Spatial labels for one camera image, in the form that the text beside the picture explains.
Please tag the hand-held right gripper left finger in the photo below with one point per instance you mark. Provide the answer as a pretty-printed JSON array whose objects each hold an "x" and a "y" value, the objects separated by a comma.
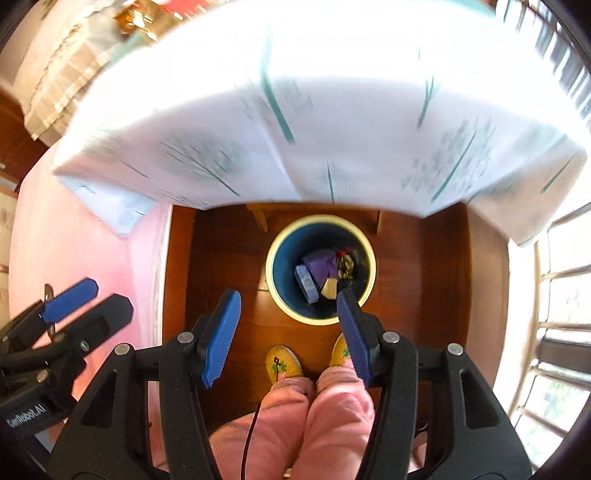
[{"x": 221, "y": 337}]

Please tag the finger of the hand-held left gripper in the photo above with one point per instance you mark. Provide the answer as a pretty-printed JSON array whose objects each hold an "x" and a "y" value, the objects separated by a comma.
[
  {"x": 69, "y": 300},
  {"x": 106, "y": 318}
]

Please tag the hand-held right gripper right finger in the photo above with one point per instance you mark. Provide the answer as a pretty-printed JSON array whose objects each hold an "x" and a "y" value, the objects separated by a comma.
[{"x": 353, "y": 337}]

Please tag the cream box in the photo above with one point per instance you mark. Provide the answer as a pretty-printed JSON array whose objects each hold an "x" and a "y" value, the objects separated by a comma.
[{"x": 328, "y": 288}]

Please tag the black gold wrapper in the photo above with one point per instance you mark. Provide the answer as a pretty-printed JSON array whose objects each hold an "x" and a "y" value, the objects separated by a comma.
[{"x": 346, "y": 267}]

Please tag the blue box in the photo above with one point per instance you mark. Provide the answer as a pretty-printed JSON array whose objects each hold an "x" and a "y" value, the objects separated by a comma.
[{"x": 306, "y": 281}]

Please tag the purple plastic bag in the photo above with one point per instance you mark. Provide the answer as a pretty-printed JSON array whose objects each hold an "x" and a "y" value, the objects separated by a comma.
[{"x": 321, "y": 265}]

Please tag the blue waste bin cream rim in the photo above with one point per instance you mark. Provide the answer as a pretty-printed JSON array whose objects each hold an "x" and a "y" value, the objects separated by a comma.
[{"x": 288, "y": 258}]

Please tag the red gold snack bag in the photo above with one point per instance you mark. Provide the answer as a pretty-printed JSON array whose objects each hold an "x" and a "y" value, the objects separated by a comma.
[{"x": 134, "y": 21}]

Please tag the person's right leg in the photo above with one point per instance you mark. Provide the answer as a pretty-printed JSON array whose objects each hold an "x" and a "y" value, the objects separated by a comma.
[{"x": 337, "y": 415}]

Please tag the person's leg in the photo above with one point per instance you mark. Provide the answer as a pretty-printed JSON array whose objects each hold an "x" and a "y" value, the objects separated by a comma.
[
  {"x": 337, "y": 415},
  {"x": 272, "y": 429}
]

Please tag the person's left leg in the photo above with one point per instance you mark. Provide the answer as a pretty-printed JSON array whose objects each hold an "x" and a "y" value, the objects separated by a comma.
[{"x": 272, "y": 429}]

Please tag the wooden table leg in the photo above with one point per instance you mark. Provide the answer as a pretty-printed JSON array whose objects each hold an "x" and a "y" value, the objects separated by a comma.
[
  {"x": 380, "y": 221},
  {"x": 259, "y": 219}
]

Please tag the wooden door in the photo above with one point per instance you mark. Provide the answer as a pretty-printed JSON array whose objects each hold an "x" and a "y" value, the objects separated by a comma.
[{"x": 23, "y": 147}]

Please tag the metal window grille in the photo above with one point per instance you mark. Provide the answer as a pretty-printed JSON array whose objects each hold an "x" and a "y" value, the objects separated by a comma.
[{"x": 565, "y": 273}]

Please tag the white lace cloth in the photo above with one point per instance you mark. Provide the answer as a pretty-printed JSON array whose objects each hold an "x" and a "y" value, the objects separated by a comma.
[{"x": 60, "y": 69}]

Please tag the tree-print tablecloth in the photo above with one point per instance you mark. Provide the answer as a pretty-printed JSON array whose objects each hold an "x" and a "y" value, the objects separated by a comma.
[{"x": 323, "y": 92}]

